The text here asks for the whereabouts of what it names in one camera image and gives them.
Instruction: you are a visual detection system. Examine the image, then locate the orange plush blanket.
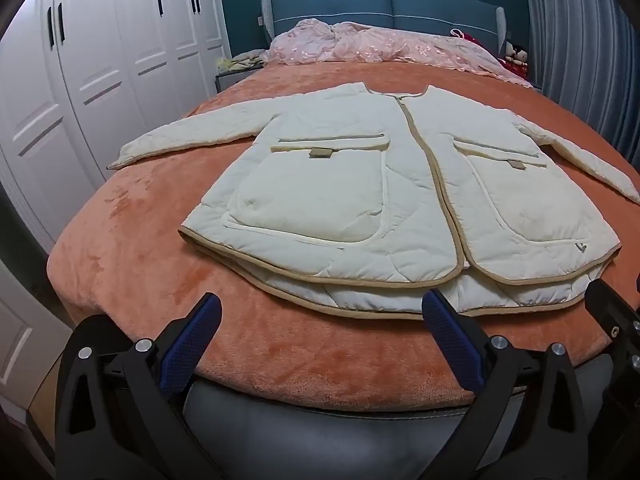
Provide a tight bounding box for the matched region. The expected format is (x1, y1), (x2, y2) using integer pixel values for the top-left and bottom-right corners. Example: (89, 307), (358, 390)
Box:
(46, 57), (640, 413)

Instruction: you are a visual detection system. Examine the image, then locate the grey leather bed footboard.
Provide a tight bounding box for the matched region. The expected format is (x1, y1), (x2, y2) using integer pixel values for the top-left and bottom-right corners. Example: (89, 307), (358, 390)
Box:
(182, 379), (481, 480)

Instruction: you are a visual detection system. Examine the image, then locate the pale yellow cloth pile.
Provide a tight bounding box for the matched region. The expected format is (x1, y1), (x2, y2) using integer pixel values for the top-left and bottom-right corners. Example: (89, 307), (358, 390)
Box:
(217, 50), (268, 73)

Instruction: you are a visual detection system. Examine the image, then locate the red and white plush toy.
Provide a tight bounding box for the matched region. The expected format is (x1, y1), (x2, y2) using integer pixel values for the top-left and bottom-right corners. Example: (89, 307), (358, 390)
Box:
(502, 40), (531, 81)

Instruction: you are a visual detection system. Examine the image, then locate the blue upholstered headboard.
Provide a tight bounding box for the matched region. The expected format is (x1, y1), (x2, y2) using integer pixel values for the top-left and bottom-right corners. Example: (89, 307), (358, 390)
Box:
(261, 0), (507, 56)

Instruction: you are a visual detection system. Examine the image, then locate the cream quilted jacket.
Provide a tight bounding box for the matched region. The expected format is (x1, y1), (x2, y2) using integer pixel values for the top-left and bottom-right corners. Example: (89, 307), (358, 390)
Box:
(107, 81), (640, 322)

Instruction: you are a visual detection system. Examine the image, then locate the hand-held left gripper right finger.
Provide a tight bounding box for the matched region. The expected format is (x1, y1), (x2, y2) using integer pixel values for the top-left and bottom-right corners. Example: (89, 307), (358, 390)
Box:
(421, 290), (601, 480)

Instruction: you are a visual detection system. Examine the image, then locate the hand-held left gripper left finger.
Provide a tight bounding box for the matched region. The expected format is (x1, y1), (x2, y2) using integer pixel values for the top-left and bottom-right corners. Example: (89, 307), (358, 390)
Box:
(55, 292), (223, 480)

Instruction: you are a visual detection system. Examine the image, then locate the grey curtain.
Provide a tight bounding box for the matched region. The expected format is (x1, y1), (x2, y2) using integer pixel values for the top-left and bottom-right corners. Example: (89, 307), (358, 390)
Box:
(520, 0), (640, 166)

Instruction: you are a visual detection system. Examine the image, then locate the white panelled wardrobe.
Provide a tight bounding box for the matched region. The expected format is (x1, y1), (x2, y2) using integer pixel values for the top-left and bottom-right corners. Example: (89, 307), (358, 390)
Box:
(0, 0), (232, 261)

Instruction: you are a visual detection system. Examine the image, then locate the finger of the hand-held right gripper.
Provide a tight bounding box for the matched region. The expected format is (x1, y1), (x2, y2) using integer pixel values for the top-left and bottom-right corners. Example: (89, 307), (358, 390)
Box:
(584, 277), (640, 396)

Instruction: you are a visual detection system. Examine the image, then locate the white panelled door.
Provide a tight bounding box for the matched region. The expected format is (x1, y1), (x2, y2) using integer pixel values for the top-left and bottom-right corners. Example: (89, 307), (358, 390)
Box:
(0, 255), (73, 413)

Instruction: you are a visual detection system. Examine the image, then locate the pink floral quilt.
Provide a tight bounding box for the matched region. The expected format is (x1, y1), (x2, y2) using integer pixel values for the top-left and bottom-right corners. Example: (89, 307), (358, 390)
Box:
(269, 18), (533, 86)

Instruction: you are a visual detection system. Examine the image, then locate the dark nightstand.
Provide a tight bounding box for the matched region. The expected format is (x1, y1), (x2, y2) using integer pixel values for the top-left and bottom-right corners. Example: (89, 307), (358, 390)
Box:
(215, 67), (261, 93)

